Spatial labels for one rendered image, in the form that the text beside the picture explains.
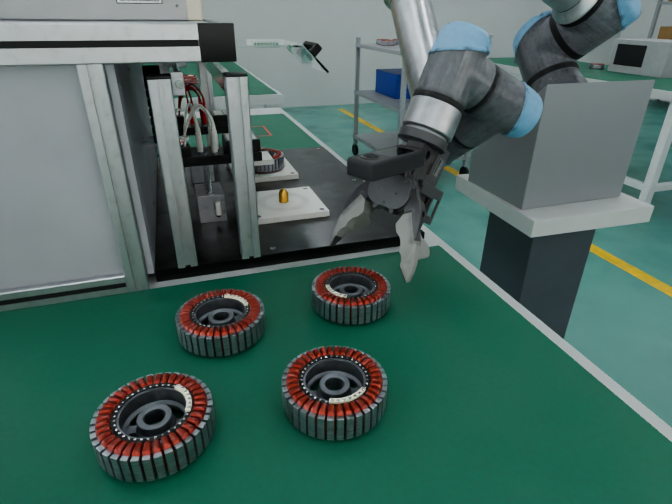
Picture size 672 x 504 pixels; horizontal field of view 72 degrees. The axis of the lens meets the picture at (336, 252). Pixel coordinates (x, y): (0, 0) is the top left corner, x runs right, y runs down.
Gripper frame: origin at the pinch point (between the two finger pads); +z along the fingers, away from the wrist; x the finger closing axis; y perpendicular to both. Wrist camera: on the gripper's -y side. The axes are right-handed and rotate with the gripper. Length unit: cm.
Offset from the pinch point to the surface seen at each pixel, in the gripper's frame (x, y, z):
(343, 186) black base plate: 33.7, 26.9, -10.9
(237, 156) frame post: 18.8, -13.0, -7.4
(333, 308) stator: -2.0, -4.8, 6.7
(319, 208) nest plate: 25.0, 13.3, -4.4
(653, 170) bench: 27, 269, -96
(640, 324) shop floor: -12, 175, -8
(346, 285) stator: 1.1, -0.1, 4.0
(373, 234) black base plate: 11.3, 14.8, -3.8
